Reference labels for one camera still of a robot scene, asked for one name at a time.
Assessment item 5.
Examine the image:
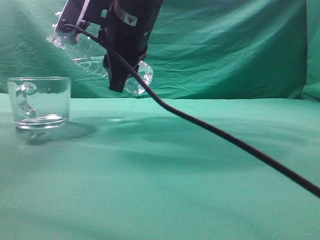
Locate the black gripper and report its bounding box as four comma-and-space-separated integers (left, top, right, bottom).
83, 0, 163, 92

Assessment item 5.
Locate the clear plastic water bottle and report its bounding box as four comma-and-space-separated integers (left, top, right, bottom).
46, 22, 154, 95

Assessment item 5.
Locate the green backdrop cloth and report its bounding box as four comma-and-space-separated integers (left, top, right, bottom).
0, 0, 320, 100

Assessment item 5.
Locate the green table cloth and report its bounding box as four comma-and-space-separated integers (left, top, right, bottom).
0, 94, 320, 240

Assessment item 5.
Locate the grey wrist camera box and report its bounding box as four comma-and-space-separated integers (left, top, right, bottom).
55, 0, 92, 45

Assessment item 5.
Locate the clear glass cup with handle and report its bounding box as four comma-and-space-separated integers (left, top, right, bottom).
6, 76, 71, 130

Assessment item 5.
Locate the black cable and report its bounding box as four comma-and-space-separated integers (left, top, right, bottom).
60, 24, 320, 199

